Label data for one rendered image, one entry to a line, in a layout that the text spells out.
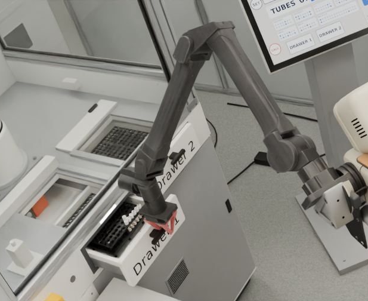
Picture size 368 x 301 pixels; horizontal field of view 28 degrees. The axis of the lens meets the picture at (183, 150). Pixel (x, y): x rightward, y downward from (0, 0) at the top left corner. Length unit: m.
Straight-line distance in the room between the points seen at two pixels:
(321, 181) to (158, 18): 0.88
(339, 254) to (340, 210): 1.44
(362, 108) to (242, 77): 0.32
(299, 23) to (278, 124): 0.90
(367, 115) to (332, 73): 1.15
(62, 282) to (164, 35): 0.83
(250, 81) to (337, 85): 1.08
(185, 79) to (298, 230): 1.55
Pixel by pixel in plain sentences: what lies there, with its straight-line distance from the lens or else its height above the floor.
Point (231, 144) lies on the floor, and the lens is 3.90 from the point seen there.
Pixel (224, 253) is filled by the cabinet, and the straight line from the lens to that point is 2.92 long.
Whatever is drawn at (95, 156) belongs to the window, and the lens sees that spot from 2.25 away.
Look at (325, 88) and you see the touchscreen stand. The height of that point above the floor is 0.73.
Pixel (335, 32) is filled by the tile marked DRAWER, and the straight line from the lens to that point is 2.66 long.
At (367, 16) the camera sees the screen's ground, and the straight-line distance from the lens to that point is 2.69.
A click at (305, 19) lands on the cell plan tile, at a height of 1.06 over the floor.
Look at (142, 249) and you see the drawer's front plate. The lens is 2.22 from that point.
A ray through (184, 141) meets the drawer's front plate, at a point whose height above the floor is 0.90.
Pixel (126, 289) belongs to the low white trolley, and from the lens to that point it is 2.32.
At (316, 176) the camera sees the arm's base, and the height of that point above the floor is 1.23.
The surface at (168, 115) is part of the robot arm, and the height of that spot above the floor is 1.28.
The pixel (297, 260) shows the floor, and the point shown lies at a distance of 3.24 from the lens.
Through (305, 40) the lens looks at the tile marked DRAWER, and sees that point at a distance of 2.63.
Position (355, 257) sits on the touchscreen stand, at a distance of 3.16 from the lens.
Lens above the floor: 2.40
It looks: 37 degrees down
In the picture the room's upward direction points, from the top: 21 degrees counter-clockwise
